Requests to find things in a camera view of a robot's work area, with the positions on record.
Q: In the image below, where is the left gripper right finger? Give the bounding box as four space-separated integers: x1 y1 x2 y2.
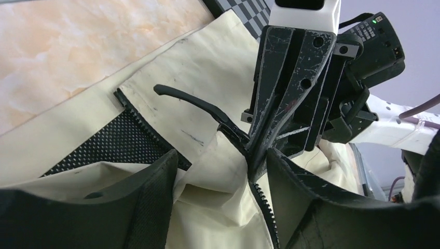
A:
267 149 439 248

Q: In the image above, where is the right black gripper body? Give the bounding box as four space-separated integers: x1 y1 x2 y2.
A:
268 1 405 151

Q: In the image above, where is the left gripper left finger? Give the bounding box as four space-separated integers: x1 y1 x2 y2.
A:
1 150 178 248

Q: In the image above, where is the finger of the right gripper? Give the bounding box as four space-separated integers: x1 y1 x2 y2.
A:
249 25 296 137
246 29 336 182

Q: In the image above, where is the cream zip-up jacket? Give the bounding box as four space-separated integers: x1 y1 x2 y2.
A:
0 9 368 249

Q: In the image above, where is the black zipper pull tab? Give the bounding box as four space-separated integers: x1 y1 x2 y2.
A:
154 84 250 157

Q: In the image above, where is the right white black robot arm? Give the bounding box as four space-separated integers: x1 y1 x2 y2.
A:
243 1 439 181

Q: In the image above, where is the black white checkerboard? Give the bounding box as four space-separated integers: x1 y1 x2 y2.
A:
202 0 271 42

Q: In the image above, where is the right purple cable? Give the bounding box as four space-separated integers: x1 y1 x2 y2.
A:
388 93 440 202

